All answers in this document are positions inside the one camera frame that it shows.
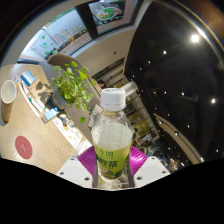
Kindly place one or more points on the red and white blister pack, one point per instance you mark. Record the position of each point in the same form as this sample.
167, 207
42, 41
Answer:
17, 80

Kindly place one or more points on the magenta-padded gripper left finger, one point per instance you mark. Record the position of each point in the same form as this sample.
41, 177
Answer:
86, 160

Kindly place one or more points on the printed white leaflet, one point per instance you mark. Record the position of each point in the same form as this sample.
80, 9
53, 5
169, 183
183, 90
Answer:
69, 131

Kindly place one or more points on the small blue and white box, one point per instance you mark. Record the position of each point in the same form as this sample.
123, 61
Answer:
50, 115

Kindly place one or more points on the green potted plant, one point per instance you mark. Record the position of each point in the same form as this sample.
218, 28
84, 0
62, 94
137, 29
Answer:
71, 86

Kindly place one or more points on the dark-framed decorated window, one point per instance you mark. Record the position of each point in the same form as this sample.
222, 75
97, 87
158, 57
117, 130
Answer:
110, 13

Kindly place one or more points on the blue and white flat box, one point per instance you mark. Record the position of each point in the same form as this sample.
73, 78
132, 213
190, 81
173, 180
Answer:
28, 78

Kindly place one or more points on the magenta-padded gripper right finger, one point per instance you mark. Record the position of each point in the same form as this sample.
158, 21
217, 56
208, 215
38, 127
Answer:
138, 160

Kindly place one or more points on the white round pillar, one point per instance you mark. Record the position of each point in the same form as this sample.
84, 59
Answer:
130, 88

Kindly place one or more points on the flat round red coaster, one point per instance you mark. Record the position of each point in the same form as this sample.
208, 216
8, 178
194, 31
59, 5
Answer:
24, 147

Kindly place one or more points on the group of ceiling lights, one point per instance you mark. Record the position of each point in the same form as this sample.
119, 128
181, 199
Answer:
195, 38

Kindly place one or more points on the green-labelled clear drink bottle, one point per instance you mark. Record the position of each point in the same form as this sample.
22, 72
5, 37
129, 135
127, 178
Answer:
111, 140

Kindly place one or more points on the brown paper cup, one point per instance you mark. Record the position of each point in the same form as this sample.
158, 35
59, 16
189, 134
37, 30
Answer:
7, 95

